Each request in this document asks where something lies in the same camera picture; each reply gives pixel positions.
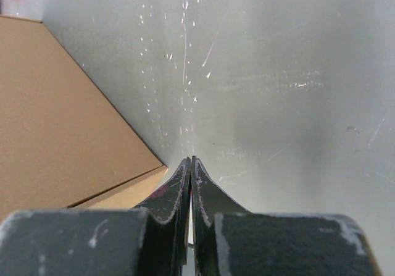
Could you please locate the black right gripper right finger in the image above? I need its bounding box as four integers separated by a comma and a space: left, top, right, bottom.
191, 157, 381, 275

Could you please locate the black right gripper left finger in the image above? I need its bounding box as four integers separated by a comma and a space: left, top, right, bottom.
1, 158, 191, 275

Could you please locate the brown cardboard box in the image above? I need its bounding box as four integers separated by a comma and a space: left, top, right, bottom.
1, 17, 167, 218

